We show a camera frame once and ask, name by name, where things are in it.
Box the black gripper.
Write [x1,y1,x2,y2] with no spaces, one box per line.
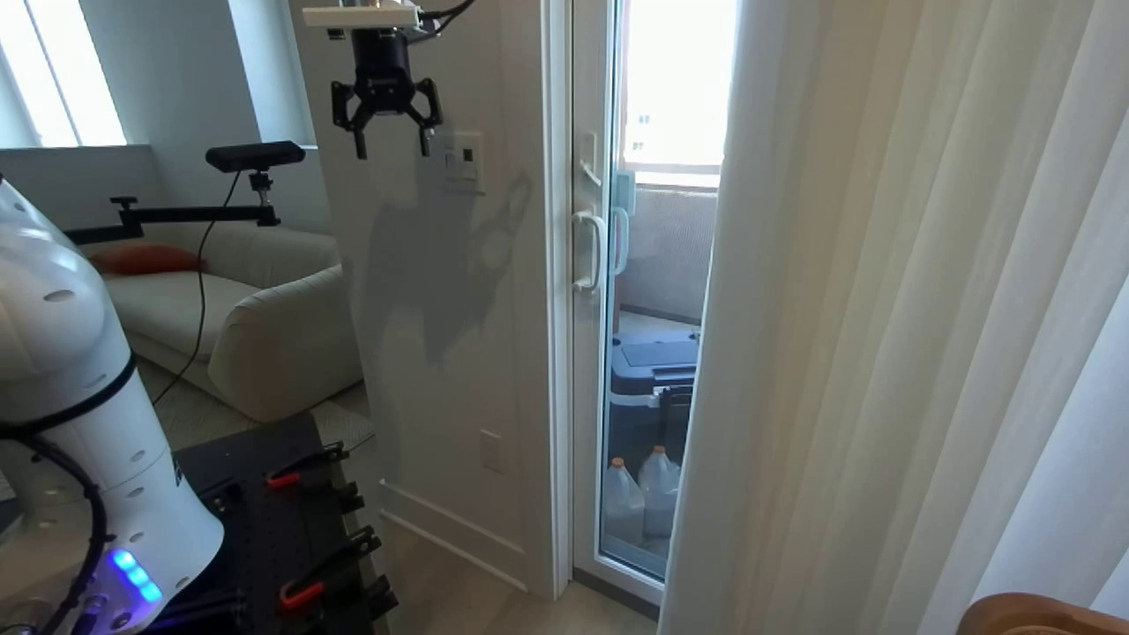
[329,24,450,161]

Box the white door lock lever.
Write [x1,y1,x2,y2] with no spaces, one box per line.
[572,127,607,193]

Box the beige sofa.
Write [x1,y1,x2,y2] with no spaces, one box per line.
[89,219,366,427]

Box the red cushion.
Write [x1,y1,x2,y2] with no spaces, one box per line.
[92,241,208,284]

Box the bright room window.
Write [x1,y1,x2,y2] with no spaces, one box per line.
[0,0,132,151]

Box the white glass patio door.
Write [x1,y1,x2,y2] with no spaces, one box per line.
[570,0,740,611]

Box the blue cooler box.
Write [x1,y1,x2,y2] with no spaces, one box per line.
[607,327,705,418]

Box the black robot table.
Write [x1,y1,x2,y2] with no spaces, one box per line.
[139,408,407,635]

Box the clear water jug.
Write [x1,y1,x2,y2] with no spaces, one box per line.
[602,455,654,549]
[636,441,689,542]

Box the white vertical curtain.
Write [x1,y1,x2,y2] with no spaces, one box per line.
[654,0,1129,635]

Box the white double switch plate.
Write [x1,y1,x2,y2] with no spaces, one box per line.
[423,122,490,200]

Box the black stereo camera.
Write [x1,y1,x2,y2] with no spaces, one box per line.
[202,137,312,175]

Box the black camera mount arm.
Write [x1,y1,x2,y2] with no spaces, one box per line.
[69,170,286,247]

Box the white door handle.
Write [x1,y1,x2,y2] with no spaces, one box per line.
[572,204,611,295]

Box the white door frame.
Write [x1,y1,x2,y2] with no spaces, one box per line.
[538,0,584,602]

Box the outdoor door handle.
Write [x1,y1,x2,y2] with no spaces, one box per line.
[607,165,642,284]

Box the thin black camera cable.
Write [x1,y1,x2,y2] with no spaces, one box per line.
[150,173,252,408]

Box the white wall outlet plate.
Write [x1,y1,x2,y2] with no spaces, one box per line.
[472,427,513,478]

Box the black clamp with red handle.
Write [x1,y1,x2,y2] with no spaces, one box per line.
[277,522,402,625]
[260,439,370,519]

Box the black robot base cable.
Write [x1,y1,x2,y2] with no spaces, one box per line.
[0,427,118,635]

